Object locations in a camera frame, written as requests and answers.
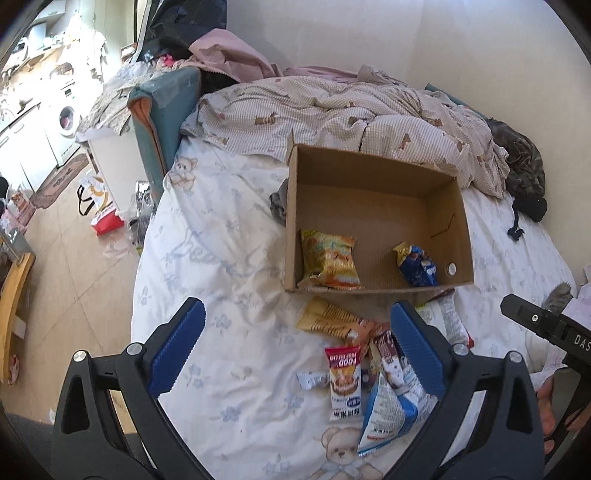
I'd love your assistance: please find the tan orange snack bar packet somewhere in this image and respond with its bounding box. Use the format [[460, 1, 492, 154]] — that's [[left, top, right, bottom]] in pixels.
[[297, 297, 390, 357]]

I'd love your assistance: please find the orange yellow snack bag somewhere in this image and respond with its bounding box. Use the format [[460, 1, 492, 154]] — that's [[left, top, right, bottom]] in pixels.
[[297, 230, 363, 291]]

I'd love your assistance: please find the white red snack bag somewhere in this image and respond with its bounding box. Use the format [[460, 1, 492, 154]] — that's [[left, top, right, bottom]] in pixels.
[[417, 290, 475, 349]]

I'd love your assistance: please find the right hand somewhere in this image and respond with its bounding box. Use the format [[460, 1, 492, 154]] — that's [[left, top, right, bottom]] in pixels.
[[535, 375, 591, 455]]

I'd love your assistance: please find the blue yellow bear snack bag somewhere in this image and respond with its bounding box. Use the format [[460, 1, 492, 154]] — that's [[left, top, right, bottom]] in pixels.
[[394, 242, 439, 288]]

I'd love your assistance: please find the white blue snack bag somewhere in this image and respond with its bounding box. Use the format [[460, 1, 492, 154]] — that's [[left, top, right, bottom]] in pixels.
[[358, 358, 438, 456]]

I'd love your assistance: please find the small white blue packet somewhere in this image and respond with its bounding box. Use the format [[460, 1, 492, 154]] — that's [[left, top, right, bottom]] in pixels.
[[295, 371, 329, 391]]

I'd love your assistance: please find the teal bed headboard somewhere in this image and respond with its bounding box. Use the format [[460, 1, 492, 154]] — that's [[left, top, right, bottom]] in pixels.
[[127, 67, 201, 204]]

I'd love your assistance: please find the checkered beige quilt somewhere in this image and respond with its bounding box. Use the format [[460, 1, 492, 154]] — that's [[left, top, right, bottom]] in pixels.
[[180, 73, 509, 198]]

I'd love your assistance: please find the white printed bed sheet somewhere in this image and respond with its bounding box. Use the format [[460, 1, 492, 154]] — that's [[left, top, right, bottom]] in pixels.
[[131, 138, 574, 479]]

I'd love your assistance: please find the brown cardboard box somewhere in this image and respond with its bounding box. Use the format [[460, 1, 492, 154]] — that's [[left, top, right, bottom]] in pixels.
[[283, 136, 474, 304]]

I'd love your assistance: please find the red white shopping bag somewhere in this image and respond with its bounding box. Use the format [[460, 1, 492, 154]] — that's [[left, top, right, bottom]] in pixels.
[[76, 175, 124, 236]]

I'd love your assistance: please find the pink cloth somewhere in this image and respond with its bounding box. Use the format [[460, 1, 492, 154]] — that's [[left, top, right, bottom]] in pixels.
[[178, 29, 358, 83]]

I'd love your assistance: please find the grey sock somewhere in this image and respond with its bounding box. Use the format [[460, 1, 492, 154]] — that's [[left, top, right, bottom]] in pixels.
[[270, 179, 288, 226]]

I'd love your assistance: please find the white washing machine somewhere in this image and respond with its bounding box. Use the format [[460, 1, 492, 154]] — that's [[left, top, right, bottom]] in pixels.
[[41, 80, 81, 166]]

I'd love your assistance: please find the black plastic bag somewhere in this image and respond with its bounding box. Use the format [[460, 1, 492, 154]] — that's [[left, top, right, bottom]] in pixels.
[[136, 0, 228, 62]]

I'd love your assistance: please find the wooden chair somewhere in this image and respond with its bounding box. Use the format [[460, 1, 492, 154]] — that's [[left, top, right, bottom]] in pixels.
[[0, 252, 35, 384]]

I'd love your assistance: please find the white rice cake packet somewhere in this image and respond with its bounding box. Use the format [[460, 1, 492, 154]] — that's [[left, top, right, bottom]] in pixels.
[[325, 346, 363, 421]]

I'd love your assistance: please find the brown white chocolate snack packet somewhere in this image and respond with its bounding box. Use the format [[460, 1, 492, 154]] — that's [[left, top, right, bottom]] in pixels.
[[370, 330, 405, 388]]

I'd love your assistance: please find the dark camouflage garment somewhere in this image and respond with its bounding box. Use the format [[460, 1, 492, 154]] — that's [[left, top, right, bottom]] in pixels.
[[487, 118, 548, 242]]

